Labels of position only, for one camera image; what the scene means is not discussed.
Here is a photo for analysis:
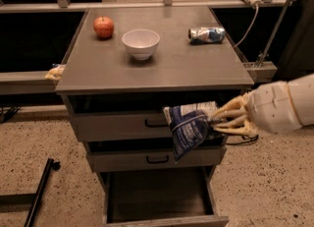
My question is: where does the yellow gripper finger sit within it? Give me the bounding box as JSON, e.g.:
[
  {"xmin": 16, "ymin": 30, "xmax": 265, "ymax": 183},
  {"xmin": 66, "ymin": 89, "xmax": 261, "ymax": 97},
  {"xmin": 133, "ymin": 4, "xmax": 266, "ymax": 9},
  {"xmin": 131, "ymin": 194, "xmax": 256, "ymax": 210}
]
[
  {"xmin": 212, "ymin": 93, "xmax": 250, "ymax": 119},
  {"xmin": 213, "ymin": 118, "xmax": 257, "ymax": 136}
]

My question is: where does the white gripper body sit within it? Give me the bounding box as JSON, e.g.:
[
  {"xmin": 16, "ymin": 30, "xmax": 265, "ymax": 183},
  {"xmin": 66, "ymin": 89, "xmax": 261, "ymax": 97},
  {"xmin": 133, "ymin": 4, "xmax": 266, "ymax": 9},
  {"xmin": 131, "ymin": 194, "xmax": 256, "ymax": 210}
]
[{"xmin": 246, "ymin": 82, "xmax": 302, "ymax": 134}]

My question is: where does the blue chip bag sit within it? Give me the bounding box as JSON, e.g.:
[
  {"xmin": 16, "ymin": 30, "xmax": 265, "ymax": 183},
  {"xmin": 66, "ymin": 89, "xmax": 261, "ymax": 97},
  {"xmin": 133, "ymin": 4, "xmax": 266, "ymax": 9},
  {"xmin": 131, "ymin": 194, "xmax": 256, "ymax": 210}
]
[{"xmin": 163, "ymin": 101, "xmax": 221, "ymax": 162}]

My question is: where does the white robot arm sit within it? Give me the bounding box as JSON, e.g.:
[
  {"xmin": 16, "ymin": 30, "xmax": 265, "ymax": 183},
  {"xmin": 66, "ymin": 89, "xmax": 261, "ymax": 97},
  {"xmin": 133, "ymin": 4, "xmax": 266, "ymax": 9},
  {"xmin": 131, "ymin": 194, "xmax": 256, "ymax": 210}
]
[{"xmin": 213, "ymin": 74, "xmax": 314, "ymax": 136}]

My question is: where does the bottom grey drawer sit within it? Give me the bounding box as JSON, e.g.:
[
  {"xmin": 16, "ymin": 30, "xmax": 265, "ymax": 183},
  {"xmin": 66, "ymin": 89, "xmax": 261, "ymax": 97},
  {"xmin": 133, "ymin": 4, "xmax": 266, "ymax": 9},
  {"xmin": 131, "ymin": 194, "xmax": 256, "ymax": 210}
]
[{"xmin": 102, "ymin": 167, "xmax": 229, "ymax": 227}]

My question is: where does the grey drawer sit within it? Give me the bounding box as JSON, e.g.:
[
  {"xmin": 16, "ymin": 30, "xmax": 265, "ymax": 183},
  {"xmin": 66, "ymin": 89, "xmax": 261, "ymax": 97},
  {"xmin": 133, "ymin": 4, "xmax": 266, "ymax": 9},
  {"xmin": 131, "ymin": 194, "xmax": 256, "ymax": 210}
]
[
  {"xmin": 69, "ymin": 89, "xmax": 239, "ymax": 142},
  {"xmin": 102, "ymin": 167, "xmax": 229, "ymax": 227},
  {"xmin": 86, "ymin": 136, "xmax": 227, "ymax": 173}
]

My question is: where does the middle grey drawer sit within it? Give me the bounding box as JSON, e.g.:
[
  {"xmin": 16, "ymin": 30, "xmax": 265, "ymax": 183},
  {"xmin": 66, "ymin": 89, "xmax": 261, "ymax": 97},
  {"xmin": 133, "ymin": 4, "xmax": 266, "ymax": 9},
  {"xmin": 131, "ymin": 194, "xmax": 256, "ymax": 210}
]
[{"xmin": 86, "ymin": 136, "xmax": 227, "ymax": 173}]

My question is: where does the grey drawer cabinet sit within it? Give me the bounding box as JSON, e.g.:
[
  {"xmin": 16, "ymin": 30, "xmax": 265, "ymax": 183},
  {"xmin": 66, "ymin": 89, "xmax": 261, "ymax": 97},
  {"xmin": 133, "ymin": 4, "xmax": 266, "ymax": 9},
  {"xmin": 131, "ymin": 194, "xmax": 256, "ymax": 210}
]
[{"xmin": 55, "ymin": 5, "xmax": 255, "ymax": 227}]

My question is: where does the top grey drawer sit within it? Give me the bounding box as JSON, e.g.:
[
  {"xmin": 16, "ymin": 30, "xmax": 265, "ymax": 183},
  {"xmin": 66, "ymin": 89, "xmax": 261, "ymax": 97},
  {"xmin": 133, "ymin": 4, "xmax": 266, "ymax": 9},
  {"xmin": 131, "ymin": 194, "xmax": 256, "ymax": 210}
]
[{"xmin": 69, "ymin": 89, "xmax": 239, "ymax": 142}]

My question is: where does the dark cabinet at right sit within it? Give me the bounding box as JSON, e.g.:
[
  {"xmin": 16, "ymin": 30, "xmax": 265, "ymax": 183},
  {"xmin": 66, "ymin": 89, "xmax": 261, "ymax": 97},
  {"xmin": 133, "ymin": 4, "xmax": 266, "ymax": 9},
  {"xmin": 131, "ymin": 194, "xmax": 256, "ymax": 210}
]
[{"xmin": 275, "ymin": 0, "xmax": 314, "ymax": 80}]

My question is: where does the crushed silver blue can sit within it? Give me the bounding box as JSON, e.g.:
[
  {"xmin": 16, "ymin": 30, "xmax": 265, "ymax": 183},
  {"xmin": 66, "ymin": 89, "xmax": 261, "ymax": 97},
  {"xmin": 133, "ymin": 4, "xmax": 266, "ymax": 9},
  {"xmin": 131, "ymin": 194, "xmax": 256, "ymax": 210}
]
[{"xmin": 188, "ymin": 28, "xmax": 226, "ymax": 44}]

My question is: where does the white bowl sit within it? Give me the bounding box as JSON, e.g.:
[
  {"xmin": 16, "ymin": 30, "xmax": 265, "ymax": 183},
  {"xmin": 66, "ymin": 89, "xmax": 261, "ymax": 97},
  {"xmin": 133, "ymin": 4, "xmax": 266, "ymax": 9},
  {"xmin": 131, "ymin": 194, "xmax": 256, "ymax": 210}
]
[{"xmin": 122, "ymin": 29, "xmax": 160, "ymax": 60}]

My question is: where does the red apple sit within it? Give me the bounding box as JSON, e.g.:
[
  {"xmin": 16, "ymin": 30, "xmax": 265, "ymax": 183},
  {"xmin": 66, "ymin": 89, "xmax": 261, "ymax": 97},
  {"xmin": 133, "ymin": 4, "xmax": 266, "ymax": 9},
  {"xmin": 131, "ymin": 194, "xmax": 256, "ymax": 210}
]
[{"xmin": 93, "ymin": 16, "xmax": 114, "ymax": 38}]

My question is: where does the yellow sponge on ledge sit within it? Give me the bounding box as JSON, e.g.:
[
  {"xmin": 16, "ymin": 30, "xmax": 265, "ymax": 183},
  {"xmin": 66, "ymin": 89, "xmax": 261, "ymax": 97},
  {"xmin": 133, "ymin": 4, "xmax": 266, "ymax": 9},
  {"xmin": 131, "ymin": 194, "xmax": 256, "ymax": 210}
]
[{"xmin": 45, "ymin": 65, "xmax": 65, "ymax": 81}]

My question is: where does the black metal bar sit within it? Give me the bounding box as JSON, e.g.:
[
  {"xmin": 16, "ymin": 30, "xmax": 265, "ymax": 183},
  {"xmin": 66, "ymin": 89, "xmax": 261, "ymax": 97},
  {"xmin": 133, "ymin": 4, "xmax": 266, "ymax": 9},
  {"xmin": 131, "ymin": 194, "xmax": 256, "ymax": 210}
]
[{"xmin": 24, "ymin": 158, "xmax": 61, "ymax": 227}]

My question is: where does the black cable bundle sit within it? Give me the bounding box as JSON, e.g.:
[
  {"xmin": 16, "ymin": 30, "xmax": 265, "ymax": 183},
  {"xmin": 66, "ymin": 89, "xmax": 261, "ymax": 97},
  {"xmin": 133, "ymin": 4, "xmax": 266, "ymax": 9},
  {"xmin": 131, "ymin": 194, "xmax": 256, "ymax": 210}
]
[{"xmin": 225, "ymin": 134, "xmax": 260, "ymax": 146}]

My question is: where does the white power cable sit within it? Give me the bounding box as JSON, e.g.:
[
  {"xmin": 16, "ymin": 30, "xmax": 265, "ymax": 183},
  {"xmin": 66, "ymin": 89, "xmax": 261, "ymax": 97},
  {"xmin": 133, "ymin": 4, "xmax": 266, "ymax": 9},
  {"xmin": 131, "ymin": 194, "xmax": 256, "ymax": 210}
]
[{"xmin": 234, "ymin": 4, "xmax": 261, "ymax": 49}]

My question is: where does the grey metal ledge rail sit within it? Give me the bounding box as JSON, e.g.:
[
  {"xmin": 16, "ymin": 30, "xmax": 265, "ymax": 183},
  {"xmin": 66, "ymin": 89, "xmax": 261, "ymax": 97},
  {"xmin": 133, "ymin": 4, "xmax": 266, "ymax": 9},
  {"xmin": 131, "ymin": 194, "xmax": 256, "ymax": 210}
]
[{"xmin": 0, "ymin": 71, "xmax": 58, "ymax": 95}]

